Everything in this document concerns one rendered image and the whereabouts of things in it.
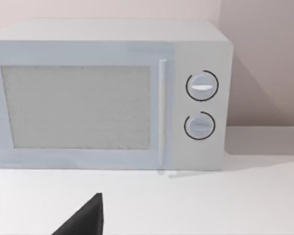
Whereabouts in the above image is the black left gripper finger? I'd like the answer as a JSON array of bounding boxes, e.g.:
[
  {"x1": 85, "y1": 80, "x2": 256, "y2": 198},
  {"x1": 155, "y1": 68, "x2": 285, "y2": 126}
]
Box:
[{"x1": 50, "y1": 192, "x2": 105, "y2": 235}]

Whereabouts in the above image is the pale microwave door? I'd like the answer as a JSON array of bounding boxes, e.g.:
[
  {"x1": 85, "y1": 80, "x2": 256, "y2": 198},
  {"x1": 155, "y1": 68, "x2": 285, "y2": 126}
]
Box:
[{"x1": 0, "y1": 40, "x2": 174, "y2": 171}]

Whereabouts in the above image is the pale microwave oven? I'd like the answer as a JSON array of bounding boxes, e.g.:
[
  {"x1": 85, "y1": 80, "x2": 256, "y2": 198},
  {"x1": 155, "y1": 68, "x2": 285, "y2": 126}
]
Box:
[{"x1": 0, "y1": 20, "x2": 234, "y2": 172}]

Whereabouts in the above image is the pale microwave knob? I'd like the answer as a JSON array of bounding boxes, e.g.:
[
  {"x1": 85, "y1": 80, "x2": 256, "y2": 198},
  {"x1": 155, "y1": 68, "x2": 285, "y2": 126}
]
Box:
[
  {"x1": 187, "y1": 73, "x2": 217, "y2": 98},
  {"x1": 186, "y1": 115, "x2": 213, "y2": 137}
]

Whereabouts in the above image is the pale microwave door handle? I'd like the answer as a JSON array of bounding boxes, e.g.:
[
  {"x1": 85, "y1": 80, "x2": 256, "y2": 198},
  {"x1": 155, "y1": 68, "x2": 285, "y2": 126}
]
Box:
[{"x1": 158, "y1": 59, "x2": 169, "y2": 170}]

